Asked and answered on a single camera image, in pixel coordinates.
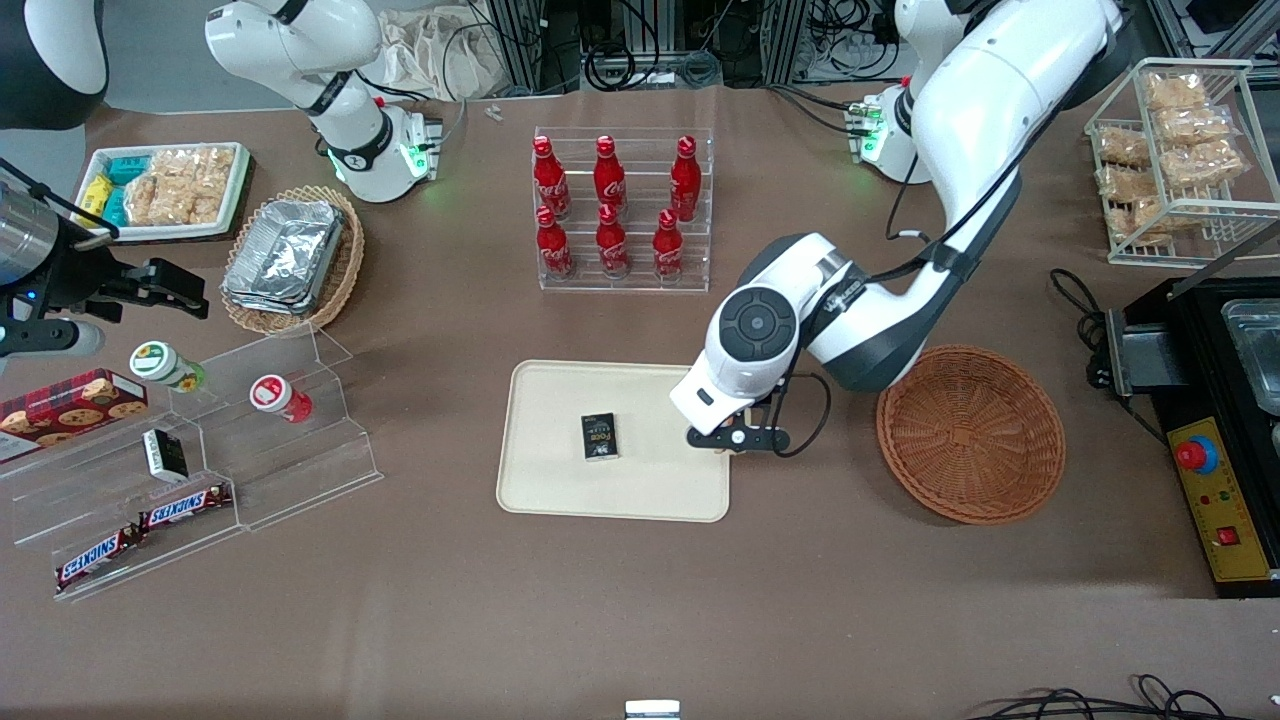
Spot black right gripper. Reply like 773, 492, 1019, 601
30, 225, 212, 323

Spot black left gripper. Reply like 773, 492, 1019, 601
685, 424, 792, 455

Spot white rectangular snack tray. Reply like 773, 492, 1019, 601
71, 142, 252, 243

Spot light oval wicker basket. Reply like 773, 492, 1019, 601
219, 185, 366, 336

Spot brown wicker basket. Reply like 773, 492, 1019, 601
876, 345, 1068, 526

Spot beige plastic tray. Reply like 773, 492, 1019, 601
496, 359, 732, 524

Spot green lid cup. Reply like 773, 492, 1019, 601
129, 340, 207, 394

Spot rice cracker snack packs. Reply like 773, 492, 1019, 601
124, 146, 237, 227

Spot stack of foil trays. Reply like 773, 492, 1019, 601
221, 199, 347, 317

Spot red lid cup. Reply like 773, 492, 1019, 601
249, 374, 314, 424

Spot red cookie box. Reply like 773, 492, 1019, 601
0, 368, 150, 464

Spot small black card box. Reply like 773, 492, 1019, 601
580, 412, 622, 462

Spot small black white box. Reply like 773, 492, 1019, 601
142, 428, 190, 484

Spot clear acrylic bottle rack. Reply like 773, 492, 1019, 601
532, 126, 715, 294

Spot red cola bottle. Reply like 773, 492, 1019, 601
594, 203, 632, 280
534, 205, 577, 282
593, 134, 629, 220
651, 207, 687, 284
532, 135, 572, 222
669, 134, 703, 224

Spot snickers chocolate bar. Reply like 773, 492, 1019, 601
137, 482, 235, 532
54, 524, 145, 592

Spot clear acrylic stepped shelf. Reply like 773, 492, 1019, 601
0, 324, 385, 604

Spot beige cloth bag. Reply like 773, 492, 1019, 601
377, 8, 502, 102

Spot bagged fried snack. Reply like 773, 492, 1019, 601
1144, 71, 1207, 112
1108, 194, 1217, 247
1154, 104, 1237, 148
1096, 164, 1153, 202
1159, 140, 1247, 192
1096, 126, 1152, 167

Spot black machine housing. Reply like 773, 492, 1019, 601
1120, 276, 1280, 600

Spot yellow control panel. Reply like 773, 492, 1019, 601
1167, 416, 1280, 584

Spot steel pan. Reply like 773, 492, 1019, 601
1221, 297, 1280, 417

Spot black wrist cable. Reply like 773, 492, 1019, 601
770, 372, 834, 460

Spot black base cables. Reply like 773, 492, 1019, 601
768, 82, 873, 138

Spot black power cable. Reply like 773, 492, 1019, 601
1049, 267, 1133, 393

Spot grey metal bracket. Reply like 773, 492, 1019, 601
1104, 304, 1192, 399

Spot coiled black cables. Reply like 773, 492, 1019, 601
584, 0, 723, 93

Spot aluminium frame post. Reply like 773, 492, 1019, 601
484, 0, 583, 97
758, 0, 813, 87

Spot black floor cables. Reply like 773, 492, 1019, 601
964, 674, 1280, 720

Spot white wire rack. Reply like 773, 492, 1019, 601
1084, 57, 1280, 269

